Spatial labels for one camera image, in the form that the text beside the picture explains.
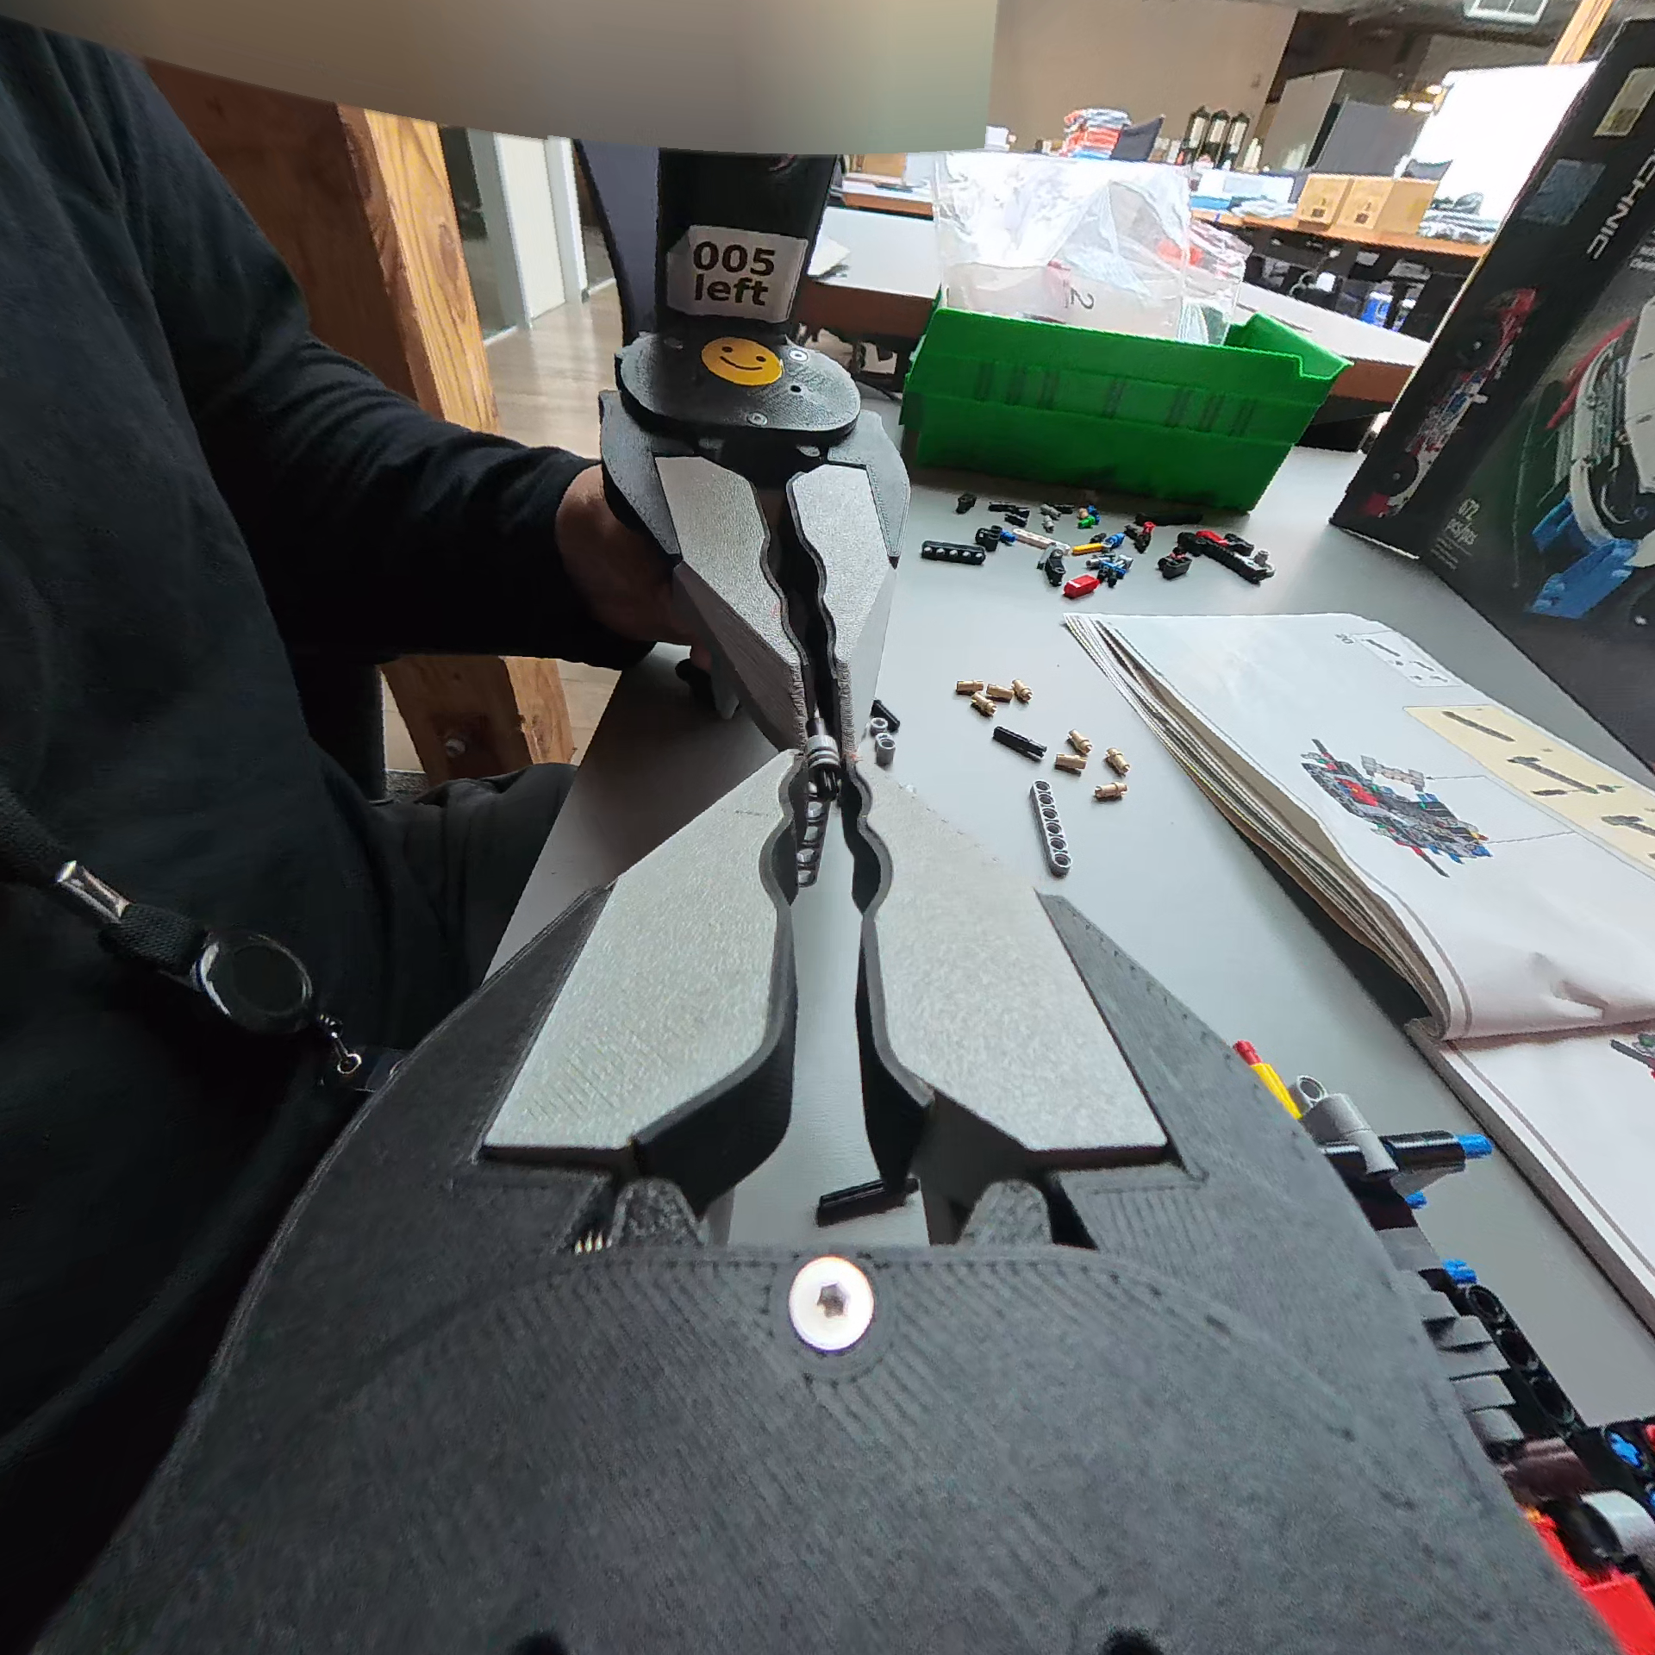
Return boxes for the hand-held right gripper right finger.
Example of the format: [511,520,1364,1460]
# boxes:
[842,761,1173,1198]

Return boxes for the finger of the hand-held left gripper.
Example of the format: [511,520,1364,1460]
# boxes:
[655,449,822,755]
[787,461,903,765]

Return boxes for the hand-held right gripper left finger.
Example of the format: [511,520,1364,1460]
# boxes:
[481,751,805,1218]

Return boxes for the black lego beam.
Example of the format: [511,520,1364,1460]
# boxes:
[793,765,842,895]

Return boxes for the person's left forearm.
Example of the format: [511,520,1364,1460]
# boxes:
[259,363,649,674]

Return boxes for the scattered tan lego pins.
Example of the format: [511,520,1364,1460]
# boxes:
[958,676,1134,806]

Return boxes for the black lego axle piece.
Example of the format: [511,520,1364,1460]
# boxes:
[814,1174,923,1228]

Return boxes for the pile of loose lego pieces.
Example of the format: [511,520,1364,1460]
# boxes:
[921,491,1279,603]

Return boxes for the lego instruction booklet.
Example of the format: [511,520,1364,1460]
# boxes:
[1063,611,1655,1295]

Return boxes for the partly built lego model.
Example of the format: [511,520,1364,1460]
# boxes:
[1234,1040,1655,1655]

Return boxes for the black lego set box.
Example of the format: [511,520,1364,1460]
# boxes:
[1333,20,1655,725]

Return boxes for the person's left hand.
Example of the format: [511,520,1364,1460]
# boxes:
[556,465,708,648]

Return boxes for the white top wooden table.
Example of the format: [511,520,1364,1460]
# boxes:
[801,205,1431,406]

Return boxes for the person's dark trousers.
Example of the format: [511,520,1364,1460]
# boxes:
[381,763,580,991]

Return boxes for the green plastic bin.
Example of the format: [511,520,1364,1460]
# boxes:
[901,296,1352,512]

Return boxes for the clear plastic bag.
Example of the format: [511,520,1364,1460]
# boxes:
[935,152,1254,349]

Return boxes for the black furniture leg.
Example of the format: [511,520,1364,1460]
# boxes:
[308,662,393,800]

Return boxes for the long wooden table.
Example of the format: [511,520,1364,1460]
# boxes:
[1216,207,1490,274]

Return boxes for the person's black top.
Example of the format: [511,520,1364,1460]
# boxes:
[0,20,584,1643]

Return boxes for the black badge reel lanyard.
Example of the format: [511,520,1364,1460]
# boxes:
[0,788,371,1082]

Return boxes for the wooden post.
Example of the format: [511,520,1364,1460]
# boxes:
[143,57,578,784]

